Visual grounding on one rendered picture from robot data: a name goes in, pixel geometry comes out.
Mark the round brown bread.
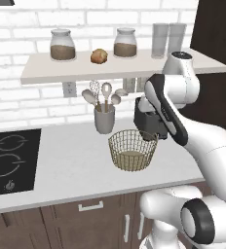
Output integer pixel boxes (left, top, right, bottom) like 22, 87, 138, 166
90, 48, 109, 65

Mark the brown cabinet door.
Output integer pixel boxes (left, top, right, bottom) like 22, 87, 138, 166
132, 193, 158, 249
41, 207, 134, 249

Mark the dark tall cabinet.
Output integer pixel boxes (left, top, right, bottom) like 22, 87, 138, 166
178, 0, 226, 142

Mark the brown cabinet under hob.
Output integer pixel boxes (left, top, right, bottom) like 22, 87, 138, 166
0, 207, 45, 249

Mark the grey utensil pot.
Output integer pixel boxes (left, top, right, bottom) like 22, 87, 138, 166
94, 104, 116, 135

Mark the black coffee machine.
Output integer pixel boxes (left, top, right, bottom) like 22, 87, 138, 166
132, 96, 170, 141

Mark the metal whisk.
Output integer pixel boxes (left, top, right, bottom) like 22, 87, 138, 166
88, 80, 102, 112

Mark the glass jar with brown filling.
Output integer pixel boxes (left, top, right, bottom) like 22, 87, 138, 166
49, 28, 77, 62
113, 27, 138, 59

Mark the brown drawer front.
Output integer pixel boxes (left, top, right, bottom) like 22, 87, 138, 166
41, 194, 139, 222

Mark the tall grey glass canister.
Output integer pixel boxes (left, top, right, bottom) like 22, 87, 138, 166
151, 22, 170, 60
168, 22, 188, 56

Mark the black hob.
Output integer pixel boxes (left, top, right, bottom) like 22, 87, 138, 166
0, 128, 42, 197

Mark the wire basket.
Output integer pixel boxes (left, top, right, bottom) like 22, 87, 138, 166
107, 128, 159, 172

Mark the grey wall socket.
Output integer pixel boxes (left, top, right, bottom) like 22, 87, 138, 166
122, 78, 137, 93
61, 81, 78, 98
135, 77, 149, 92

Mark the white wall shelf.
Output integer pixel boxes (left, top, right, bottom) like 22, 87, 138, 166
19, 48, 226, 86

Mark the white drawer handle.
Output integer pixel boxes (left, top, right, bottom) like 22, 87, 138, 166
77, 200, 105, 213

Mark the white cabinet door handle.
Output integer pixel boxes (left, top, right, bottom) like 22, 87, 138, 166
123, 213, 132, 244
136, 211, 146, 241

